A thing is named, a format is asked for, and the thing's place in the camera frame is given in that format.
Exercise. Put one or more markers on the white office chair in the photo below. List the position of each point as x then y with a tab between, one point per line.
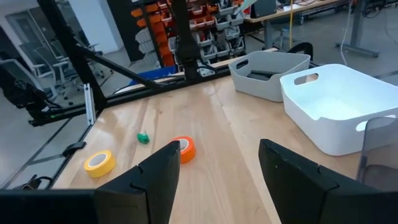
49	67

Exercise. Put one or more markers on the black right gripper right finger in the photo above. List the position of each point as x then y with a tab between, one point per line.
304	193

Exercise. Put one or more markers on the light grey plastic bin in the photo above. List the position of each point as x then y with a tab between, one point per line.
264	90

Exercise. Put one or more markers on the green staple remover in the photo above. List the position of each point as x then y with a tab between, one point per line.
143	138

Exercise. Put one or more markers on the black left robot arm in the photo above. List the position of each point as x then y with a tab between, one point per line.
186	40

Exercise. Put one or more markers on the silver aluminium extrusion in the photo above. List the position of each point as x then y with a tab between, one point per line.
89	104

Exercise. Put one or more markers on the blue storage box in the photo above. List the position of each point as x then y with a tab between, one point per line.
155	74

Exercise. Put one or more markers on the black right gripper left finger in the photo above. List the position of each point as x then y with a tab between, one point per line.
149	193

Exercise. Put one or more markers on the black stapler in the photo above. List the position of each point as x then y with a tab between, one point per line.
262	75

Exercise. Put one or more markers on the white plastic bin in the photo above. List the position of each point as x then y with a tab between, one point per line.
326	130

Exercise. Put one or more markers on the orange tape roll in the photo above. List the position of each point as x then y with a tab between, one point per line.
189	151

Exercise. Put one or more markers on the shelf with orange parts bins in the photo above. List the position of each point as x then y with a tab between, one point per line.
161	34

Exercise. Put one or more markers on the wooden background desk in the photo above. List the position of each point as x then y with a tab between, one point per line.
298	9

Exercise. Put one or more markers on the dark translucent plastic bin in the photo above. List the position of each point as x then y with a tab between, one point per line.
379	149

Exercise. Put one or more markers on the grey table leg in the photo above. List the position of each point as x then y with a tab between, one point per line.
357	31

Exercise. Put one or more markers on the black table clamp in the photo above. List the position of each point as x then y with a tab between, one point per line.
74	148

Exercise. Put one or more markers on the black aluminium rig frame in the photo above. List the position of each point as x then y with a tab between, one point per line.
73	53

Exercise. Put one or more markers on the silver arm base bracket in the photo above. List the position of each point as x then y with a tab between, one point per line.
206	72

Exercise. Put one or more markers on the yellow tape roll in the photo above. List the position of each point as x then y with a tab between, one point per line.
107	169

